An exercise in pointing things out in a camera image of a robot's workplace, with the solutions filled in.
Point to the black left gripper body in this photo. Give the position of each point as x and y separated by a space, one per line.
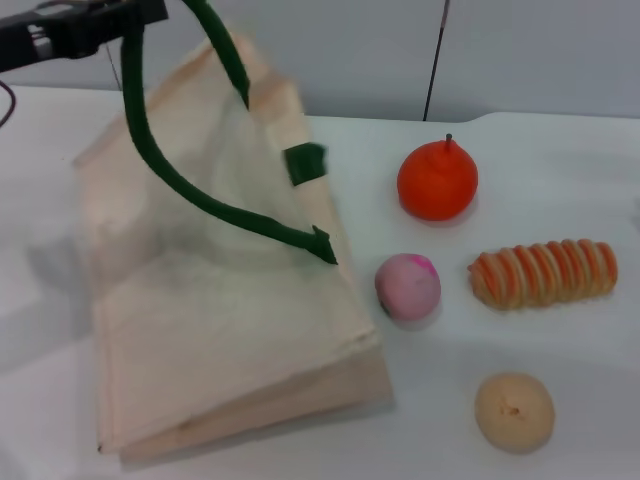
65 35

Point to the orange striped bread roll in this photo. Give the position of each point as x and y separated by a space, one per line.
540 275

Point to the orange pear-shaped toy fruit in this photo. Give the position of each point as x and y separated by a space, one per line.
435 185

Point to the round tan bun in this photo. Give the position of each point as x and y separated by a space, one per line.
515 410

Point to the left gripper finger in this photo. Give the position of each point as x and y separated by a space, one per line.
70 4
145 11

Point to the pink toy peach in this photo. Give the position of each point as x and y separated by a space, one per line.
407 290

